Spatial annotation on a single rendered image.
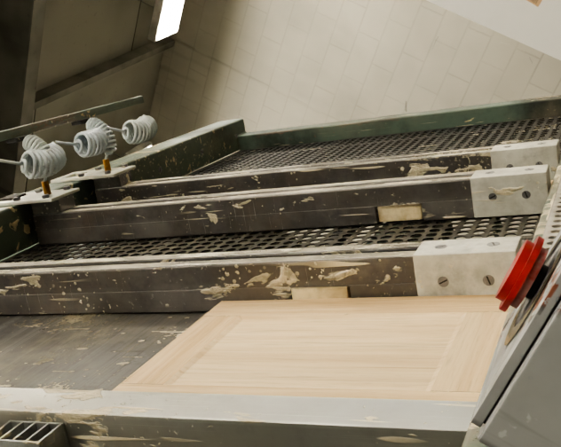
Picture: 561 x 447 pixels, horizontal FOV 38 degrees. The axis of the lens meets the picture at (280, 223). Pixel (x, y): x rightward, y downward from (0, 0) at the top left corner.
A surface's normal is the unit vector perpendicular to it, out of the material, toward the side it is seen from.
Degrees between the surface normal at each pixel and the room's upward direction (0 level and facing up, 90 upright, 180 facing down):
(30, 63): 180
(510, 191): 90
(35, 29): 180
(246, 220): 90
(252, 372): 57
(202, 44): 90
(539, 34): 90
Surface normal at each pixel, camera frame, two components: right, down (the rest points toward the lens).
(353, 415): -0.17, -0.96
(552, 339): -0.38, 0.28
